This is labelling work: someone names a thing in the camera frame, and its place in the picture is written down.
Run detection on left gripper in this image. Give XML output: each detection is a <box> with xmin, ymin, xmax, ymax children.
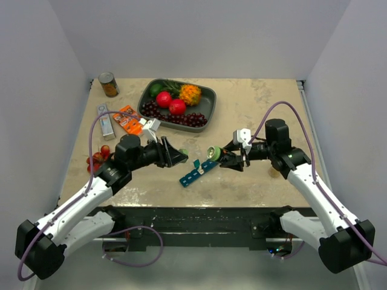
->
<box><xmin>129</xmin><ymin>136</ymin><xmax>188</xmax><ymax>172</ymax></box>

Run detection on green lidded pill bottle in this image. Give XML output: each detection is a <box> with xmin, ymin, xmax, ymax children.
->
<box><xmin>207</xmin><ymin>146</ymin><xmax>224</xmax><ymax>162</ymax></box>

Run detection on teal weekly pill organizer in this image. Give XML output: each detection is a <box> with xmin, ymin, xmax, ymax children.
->
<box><xmin>179</xmin><ymin>159</ymin><xmax>218</xmax><ymax>188</ymax></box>

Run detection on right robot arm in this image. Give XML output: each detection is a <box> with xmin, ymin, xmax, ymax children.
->
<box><xmin>207</xmin><ymin>118</ymin><xmax>375</xmax><ymax>274</ymax></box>

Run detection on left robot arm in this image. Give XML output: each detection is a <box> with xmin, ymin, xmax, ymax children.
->
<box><xmin>15</xmin><ymin>135</ymin><xmax>188</xmax><ymax>281</ymax></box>

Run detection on red apple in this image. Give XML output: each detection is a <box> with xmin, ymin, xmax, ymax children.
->
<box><xmin>169</xmin><ymin>99</ymin><xmax>186</xmax><ymax>115</ymax></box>
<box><xmin>156</xmin><ymin>91</ymin><xmax>172</xmax><ymax>109</ymax></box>

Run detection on dark red grape bunch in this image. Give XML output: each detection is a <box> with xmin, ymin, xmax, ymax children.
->
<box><xmin>140</xmin><ymin>101</ymin><xmax>208</xmax><ymax>127</ymax></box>

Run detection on orange snack box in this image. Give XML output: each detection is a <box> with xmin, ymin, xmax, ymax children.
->
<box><xmin>112</xmin><ymin>105</ymin><xmax>146</xmax><ymax>135</ymax></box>

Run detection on grey fruit tray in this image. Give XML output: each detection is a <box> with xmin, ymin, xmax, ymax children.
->
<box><xmin>137</xmin><ymin>79</ymin><xmax>216</xmax><ymax>133</ymax></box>

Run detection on orange spiky fruit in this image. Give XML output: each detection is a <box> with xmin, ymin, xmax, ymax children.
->
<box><xmin>179</xmin><ymin>84</ymin><xmax>201</xmax><ymax>106</ymax></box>

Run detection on green herb sprig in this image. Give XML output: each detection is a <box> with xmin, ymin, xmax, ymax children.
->
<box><xmin>163</xmin><ymin>80</ymin><xmax>181</xmax><ymax>95</ymax></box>

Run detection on green lime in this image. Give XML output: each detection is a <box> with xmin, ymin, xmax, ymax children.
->
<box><xmin>149</xmin><ymin>83</ymin><xmax>163</xmax><ymax>98</ymax></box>

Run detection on silver toothpaste box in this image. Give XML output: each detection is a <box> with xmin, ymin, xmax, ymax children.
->
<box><xmin>97</xmin><ymin>103</ymin><xmax>115</xmax><ymax>141</ymax></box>

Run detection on red cherry tomato cluster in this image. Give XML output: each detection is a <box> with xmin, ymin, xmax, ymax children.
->
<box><xmin>92</xmin><ymin>145</ymin><xmax>111</xmax><ymax>172</ymax></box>

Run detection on tin can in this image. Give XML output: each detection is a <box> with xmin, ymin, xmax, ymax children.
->
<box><xmin>98</xmin><ymin>72</ymin><xmax>120</xmax><ymax>97</ymax></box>

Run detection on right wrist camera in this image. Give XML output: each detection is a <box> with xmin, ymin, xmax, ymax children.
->
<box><xmin>232</xmin><ymin>128</ymin><xmax>252</xmax><ymax>150</ymax></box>

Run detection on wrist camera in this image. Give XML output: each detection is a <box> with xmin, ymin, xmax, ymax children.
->
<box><xmin>232</xmin><ymin>128</ymin><xmax>252</xmax><ymax>150</ymax></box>
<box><xmin>140</xmin><ymin>118</ymin><xmax>161</xmax><ymax>142</ymax></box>

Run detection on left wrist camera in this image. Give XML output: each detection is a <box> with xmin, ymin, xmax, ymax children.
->
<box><xmin>140</xmin><ymin>118</ymin><xmax>161</xmax><ymax>142</ymax></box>

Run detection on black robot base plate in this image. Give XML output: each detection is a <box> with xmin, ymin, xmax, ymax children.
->
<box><xmin>90</xmin><ymin>205</ymin><xmax>321</xmax><ymax>252</ymax></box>

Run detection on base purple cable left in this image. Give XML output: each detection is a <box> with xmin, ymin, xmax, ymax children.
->
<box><xmin>102</xmin><ymin>224</ymin><xmax>164</xmax><ymax>268</ymax></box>

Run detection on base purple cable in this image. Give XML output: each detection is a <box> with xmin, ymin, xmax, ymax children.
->
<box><xmin>270</xmin><ymin>240</ymin><xmax>306</xmax><ymax>260</ymax></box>
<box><xmin>102</xmin><ymin>224</ymin><xmax>164</xmax><ymax>268</ymax></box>

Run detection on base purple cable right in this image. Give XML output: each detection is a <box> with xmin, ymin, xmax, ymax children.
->
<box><xmin>270</xmin><ymin>240</ymin><xmax>306</xmax><ymax>260</ymax></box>

